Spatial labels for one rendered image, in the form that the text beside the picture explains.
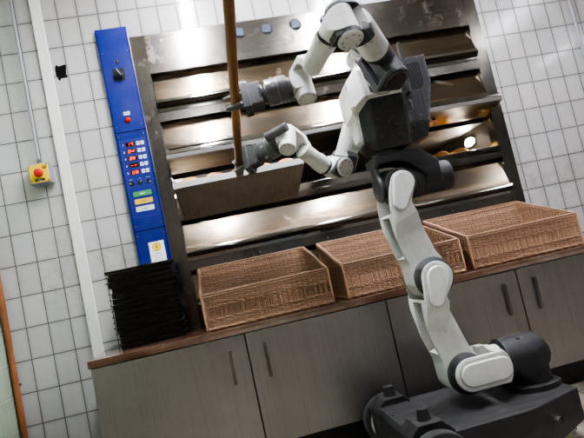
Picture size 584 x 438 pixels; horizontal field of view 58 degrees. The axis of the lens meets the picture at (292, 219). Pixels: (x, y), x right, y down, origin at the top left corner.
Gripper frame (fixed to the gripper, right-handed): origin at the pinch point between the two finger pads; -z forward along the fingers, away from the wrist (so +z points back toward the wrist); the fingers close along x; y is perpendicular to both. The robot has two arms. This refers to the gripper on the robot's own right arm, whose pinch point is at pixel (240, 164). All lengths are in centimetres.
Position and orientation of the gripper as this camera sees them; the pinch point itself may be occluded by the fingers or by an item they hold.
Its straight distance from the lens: 215.4
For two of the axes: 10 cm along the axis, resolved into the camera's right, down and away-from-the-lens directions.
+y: -5.0, -1.7, -8.5
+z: 8.3, -3.8, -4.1
